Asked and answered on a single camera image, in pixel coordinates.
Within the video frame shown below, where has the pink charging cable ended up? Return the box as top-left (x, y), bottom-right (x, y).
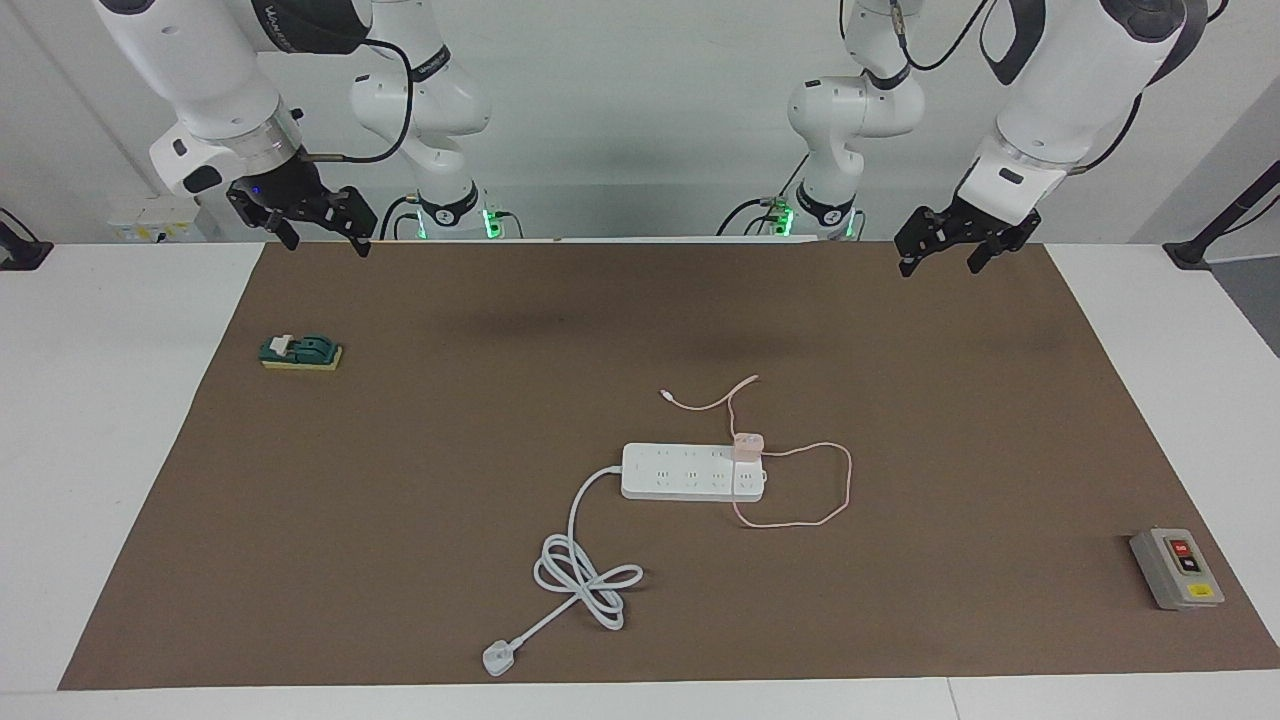
top-left (661, 375), bottom-right (853, 529)

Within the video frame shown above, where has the white power strip with cord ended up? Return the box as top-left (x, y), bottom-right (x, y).
top-left (482, 443), bottom-right (768, 679)

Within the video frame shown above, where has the white box with yellow labels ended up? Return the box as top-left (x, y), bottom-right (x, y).
top-left (108, 195), bottom-right (223, 243)

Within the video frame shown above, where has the black angled stand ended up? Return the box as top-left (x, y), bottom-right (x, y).
top-left (1163, 160), bottom-right (1280, 271)

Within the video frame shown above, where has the brown table mat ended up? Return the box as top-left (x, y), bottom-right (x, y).
top-left (58, 240), bottom-right (1280, 691)

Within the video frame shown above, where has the green knife switch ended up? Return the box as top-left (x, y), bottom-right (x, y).
top-left (259, 334), bottom-right (344, 372)

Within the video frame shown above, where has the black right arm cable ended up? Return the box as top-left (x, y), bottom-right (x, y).
top-left (300, 38), bottom-right (414, 165)

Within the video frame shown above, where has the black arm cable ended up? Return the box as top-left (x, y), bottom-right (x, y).
top-left (300, 38), bottom-right (414, 165)
top-left (840, 0), bottom-right (1001, 73)

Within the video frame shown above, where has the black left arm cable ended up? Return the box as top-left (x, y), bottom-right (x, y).
top-left (840, 0), bottom-right (1001, 73)

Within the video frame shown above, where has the black clamp mount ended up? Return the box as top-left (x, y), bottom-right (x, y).
top-left (0, 207), bottom-right (53, 271)

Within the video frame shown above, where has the grey push-button switch box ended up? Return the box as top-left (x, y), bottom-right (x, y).
top-left (1129, 527), bottom-right (1226, 612)

